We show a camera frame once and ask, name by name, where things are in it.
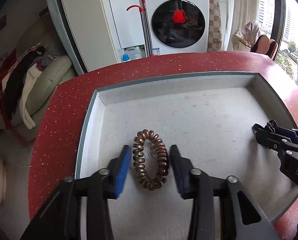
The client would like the green leather sofa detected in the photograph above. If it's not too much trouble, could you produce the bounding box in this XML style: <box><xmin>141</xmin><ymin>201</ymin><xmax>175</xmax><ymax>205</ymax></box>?
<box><xmin>11</xmin><ymin>21</ymin><xmax>77</xmax><ymax>141</ymax></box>

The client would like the checkered hanging cloth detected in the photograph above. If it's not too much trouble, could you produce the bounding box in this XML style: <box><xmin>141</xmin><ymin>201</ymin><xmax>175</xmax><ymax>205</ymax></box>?
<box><xmin>208</xmin><ymin>0</ymin><xmax>222</xmax><ymax>52</ymax></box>

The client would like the white detergent jug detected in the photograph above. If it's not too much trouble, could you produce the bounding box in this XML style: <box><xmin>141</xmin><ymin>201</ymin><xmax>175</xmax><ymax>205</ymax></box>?
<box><xmin>125</xmin><ymin>46</ymin><xmax>142</xmax><ymax>60</ymax></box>

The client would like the blue cap bottle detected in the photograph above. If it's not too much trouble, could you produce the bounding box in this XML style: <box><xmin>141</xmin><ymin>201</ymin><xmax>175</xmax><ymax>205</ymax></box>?
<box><xmin>122</xmin><ymin>54</ymin><xmax>131</xmax><ymax>62</ymax></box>

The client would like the white washing machine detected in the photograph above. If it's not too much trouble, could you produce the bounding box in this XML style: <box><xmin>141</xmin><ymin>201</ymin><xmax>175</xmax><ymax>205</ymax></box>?
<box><xmin>145</xmin><ymin>0</ymin><xmax>210</xmax><ymax>55</ymax></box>

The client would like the red handled mop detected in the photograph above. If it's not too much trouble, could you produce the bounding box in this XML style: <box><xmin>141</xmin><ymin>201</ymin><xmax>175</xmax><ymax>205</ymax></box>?
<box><xmin>126</xmin><ymin>0</ymin><xmax>153</xmax><ymax>57</ymax></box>

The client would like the white cabinet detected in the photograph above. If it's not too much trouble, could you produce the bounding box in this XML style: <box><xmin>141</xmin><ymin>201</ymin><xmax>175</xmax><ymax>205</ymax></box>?
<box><xmin>61</xmin><ymin>0</ymin><xmax>145</xmax><ymax>73</ymax></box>

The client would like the pile of clothes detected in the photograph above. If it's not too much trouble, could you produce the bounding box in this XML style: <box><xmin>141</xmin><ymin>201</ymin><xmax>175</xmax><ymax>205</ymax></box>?
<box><xmin>0</xmin><ymin>45</ymin><xmax>51</xmax><ymax>146</ymax></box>

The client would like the beige bag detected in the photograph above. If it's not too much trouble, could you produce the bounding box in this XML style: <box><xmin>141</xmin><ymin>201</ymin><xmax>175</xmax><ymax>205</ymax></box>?
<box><xmin>228</xmin><ymin>20</ymin><xmax>261</xmax><ymax>52</ymax></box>

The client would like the grey shallow tray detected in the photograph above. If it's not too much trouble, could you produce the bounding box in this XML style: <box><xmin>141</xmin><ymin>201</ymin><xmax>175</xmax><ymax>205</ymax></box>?
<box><xmin>74</xmin><ymin>71</ymin><xmax>298</xmax><ymax>224</ymax></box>

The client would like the brown spiral hair tie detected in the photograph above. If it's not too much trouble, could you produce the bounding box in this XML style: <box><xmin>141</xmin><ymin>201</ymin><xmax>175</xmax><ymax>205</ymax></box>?
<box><xmin>132</xmin><ymin>128</ymin><xmax>170</xmax><ymax>191</ymax></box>

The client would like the brown slipper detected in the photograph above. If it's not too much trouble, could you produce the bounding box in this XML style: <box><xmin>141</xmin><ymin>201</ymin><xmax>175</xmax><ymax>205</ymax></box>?
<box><xmin>250</xmin><ymin>35</ymin><xmax>270</xmax><ymax>54</ymax></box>
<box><xmin>267</xmin><ymin>39</ymin><xmax>279</xmax><ymax>60</ymax></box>

